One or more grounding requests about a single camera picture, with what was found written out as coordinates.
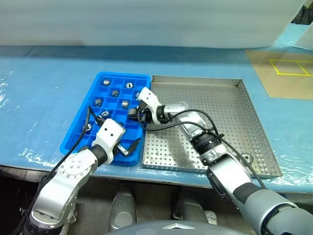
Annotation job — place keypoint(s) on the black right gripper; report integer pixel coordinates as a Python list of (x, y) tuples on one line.
[(146, 113)]

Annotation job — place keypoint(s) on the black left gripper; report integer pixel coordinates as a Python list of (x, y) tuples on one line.
[(119, 148)]

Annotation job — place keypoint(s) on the silver metal ring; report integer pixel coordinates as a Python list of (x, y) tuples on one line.
[(105, 113)]

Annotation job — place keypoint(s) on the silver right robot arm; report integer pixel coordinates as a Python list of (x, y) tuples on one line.
[(225, 173)]

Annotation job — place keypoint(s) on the blue compartment tray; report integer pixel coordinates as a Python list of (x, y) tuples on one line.
[(78, 137)]

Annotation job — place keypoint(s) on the perforated metal tray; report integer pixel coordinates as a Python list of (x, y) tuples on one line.
[(171, 147)]

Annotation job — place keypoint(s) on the grey rounded robot leg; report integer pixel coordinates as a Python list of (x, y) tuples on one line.
[(192, 209), (123, 210)]

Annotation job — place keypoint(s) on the dark grey robot torso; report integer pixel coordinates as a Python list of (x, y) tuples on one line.
[(176, 228)]

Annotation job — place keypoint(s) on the white rounded object under table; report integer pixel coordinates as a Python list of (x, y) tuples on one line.
[(210, 216)]

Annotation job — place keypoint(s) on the yellow tape rectangle marking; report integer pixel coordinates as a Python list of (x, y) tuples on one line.
[(275, 66)]

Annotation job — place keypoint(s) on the tan mat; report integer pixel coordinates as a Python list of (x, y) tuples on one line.
[(288, 85)]

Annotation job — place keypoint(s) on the white leaning panel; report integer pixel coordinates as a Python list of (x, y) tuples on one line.
[(305, 39)]

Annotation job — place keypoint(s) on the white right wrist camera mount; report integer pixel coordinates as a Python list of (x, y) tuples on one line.
[(148, 96)]

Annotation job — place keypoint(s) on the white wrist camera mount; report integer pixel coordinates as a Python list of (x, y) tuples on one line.
[(110, 132), (148, 96)]

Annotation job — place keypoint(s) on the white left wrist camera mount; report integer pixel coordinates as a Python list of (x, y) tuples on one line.
[(110, 132)]

